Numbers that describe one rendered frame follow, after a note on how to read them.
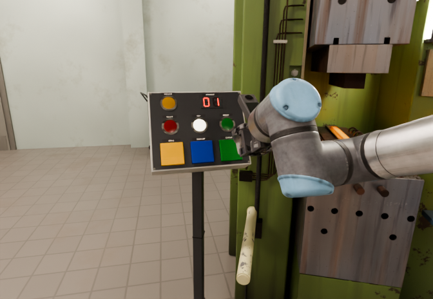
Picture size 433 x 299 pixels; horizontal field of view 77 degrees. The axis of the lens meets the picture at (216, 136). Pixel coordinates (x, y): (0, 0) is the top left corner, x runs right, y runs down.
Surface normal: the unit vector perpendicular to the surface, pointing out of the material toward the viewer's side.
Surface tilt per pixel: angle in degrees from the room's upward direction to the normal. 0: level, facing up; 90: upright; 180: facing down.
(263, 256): 90
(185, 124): 60
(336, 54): 90
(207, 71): 90
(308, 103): 55
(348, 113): 90
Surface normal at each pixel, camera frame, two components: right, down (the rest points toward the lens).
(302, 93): 0.19, -0.36
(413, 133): -0.88, -0.45
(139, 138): 0.19, 0.24
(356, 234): -0.19, 0.24
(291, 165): -0.58, -0.11
